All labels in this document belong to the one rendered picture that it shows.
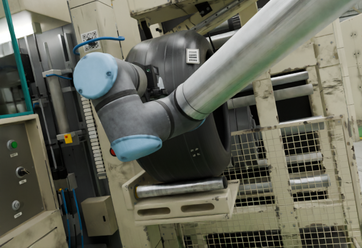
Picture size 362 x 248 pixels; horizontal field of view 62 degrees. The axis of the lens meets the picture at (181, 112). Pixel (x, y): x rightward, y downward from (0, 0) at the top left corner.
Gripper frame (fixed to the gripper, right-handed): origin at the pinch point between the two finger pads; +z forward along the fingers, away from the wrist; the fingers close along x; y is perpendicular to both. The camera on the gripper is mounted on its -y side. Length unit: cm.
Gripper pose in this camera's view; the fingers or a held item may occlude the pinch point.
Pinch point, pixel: (161, 97)
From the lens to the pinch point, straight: 90.9
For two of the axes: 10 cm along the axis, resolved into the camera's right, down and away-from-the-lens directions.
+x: -9.4, 1.8, 2.8
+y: -1.7, -9.8, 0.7
